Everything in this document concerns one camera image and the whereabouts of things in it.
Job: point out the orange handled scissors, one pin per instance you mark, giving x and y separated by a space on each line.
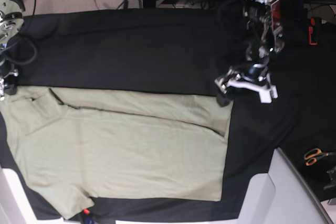
314 155

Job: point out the white table frame right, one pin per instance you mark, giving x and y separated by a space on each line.
281 196

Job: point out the white table frame left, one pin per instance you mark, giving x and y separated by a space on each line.
15 207

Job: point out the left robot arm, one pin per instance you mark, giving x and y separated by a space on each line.
262 41

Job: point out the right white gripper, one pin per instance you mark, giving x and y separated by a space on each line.
9 76

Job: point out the orange blue front clamp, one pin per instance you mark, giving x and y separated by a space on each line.
85 217

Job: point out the white table frame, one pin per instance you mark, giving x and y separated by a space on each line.
15 207
281 196

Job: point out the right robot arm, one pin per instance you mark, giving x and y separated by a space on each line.
11 23

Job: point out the olive green T-shirt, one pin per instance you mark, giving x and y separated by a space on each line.
74 145

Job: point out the black table cloth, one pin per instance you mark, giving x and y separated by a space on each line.
183 51

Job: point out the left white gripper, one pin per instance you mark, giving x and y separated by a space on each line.
250 76

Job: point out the orange black clamp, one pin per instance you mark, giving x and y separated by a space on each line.
314 26

